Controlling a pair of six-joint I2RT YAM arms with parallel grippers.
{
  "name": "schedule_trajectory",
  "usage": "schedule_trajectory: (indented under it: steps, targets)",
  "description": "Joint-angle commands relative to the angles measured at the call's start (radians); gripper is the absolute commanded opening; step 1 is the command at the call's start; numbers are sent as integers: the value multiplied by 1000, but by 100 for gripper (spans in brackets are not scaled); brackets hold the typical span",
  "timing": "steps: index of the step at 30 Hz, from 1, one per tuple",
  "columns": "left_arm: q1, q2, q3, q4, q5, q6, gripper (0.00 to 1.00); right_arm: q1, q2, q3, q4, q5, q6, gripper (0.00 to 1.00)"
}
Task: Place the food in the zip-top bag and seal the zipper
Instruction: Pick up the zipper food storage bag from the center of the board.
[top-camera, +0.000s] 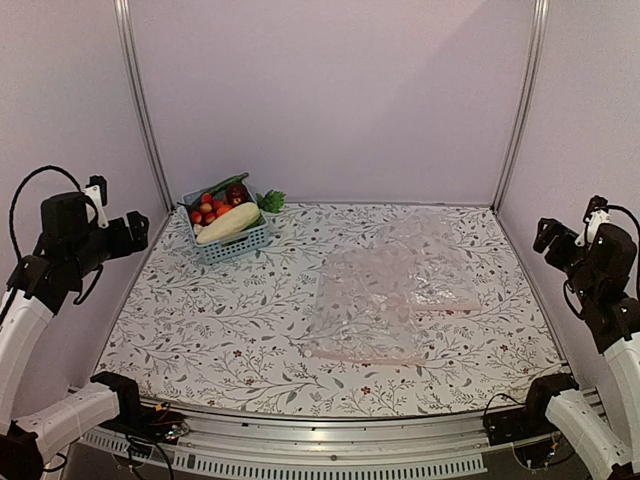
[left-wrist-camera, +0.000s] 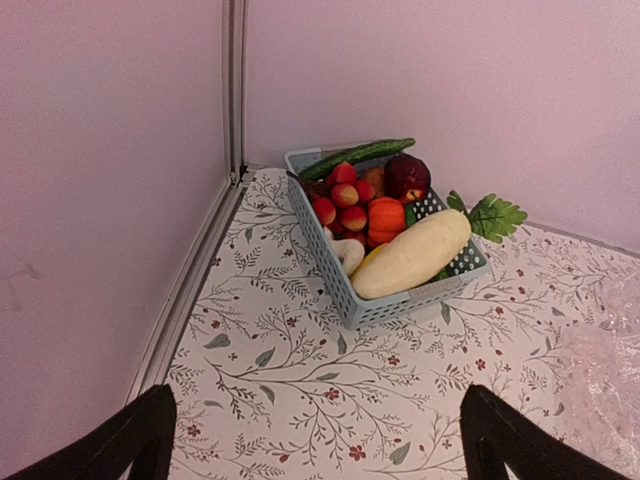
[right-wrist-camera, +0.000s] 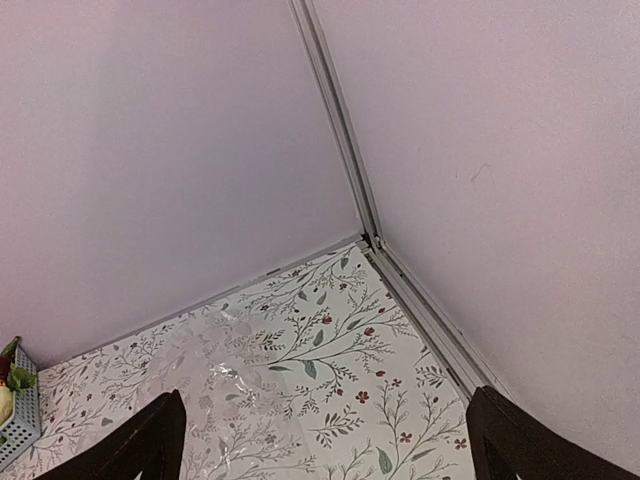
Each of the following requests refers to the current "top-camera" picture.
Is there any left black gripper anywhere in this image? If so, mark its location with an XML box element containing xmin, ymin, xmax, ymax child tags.
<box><xmin>67</xmin><ymin>209</ymin><xmax>149</xmax><ymax>278</ymax></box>

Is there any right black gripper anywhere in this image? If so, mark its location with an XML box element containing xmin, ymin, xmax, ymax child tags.
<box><xmin>534</xmin><ymin>218</ymin><xmax>601</xmax><ymax>305</ymax></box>

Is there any white daikon radish toy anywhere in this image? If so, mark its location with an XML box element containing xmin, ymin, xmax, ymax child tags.
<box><xmin>197</xmin><ymin>190</ymin><xmax>286</xmax><ymax>244</ymax></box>

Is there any clear zip bag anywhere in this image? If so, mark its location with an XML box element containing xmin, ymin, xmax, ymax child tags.
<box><xmin>306</xmin><ymin>247</ymin><xmax>424</xmax><ymax>365</ymax></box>
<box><xmin>375</xmin><ymin>210</ymin><xmax>481</xmax><ymax>311</ymax></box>

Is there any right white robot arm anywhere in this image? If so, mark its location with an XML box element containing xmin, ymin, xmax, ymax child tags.
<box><xmin>516</xmin><ymin>196</ymin><xmax>639</xmax><ymax>479</ymax></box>

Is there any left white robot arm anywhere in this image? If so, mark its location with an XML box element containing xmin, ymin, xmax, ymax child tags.
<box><xmin>1</xmin><ymin>175</ymin><xmax>149</xmax><ymax>479</ymax></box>

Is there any red cherry tomatoes toy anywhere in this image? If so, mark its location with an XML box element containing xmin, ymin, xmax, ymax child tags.
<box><xmin>190</xmin><ymin>193</ymin><xmax>232</xmax><ymax>226</ymax></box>

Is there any green cucumber toy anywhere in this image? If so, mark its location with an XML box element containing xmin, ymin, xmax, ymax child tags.
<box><xmin>205</xmin><ymin>172</ymin><xmax>249</xmax><ymax>196</ymax></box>

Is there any light blue plastic basket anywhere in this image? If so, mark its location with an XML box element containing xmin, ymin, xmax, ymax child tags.
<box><xmin>187</xmin><ymin>210</ymin><xmax>269</xmax><ymax>265</ymax></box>

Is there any floral patterned table mat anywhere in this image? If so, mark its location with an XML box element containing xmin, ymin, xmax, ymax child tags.
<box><xmin>97</xmin><ymin>204</ymin><xmax>566</xmax><ymax>417</ymax></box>

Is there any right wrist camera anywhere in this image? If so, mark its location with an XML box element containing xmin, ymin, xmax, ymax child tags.
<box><xmin>575</xmin><ymin>195</ymin><xmax>610</xmax><ymax>247</ymax></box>

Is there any right aluminium frame post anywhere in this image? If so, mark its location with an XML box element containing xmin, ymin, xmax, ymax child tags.
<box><xmin>491</xmin><ymin>0</ymin><xmax>550</xmax><ymax>215</ymax></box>

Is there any aluminium frame post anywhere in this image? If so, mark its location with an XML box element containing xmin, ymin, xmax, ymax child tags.
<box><xmin>113</xmin><ymin>0</ymin><xmax>174</xmax><ymax>212</ymax></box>
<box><xmin>491</xmin><ymin>0</ymin><xmax>550</xmax><ymax>215</ymax></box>

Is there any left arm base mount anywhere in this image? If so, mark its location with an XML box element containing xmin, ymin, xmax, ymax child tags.
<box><xmin>100</xmin><ymin>402</ymin><xmax>190</xmax><ymax>445</ymax></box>

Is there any left aluminium frame post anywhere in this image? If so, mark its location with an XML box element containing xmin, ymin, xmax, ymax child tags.
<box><xmin>113</xmin><ymin>0</ymin><xmax>174</xmax><ymax>212</ymax></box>

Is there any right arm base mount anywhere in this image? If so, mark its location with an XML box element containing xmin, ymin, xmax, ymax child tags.
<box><xmin>482</xmin><ymin>394</ymin><xmax>575</xmax><ymax>472</ymax></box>

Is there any front aluminium rail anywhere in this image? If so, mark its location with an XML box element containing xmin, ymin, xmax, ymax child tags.
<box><xmin>59</xmin><ymin>394</ymin><xmax>611</xmax><ymax>476</ymax></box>

